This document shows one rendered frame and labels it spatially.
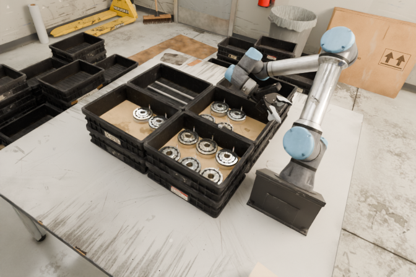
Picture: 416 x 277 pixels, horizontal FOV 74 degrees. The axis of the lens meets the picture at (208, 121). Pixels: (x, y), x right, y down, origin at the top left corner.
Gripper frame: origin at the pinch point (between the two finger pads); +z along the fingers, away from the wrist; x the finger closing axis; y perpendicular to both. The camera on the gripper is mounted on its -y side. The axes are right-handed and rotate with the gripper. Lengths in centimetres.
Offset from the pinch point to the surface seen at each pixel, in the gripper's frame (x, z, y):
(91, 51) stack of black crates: -35, -162, 118
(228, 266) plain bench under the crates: 66, 16, 21
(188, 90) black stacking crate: -6, -51, 40
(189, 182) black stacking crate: 51, -16, 18
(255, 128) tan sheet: 0.5, -6.1, 21.3
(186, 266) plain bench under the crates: 75, 4, 25
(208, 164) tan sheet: 36.3, -13.7, 21.0
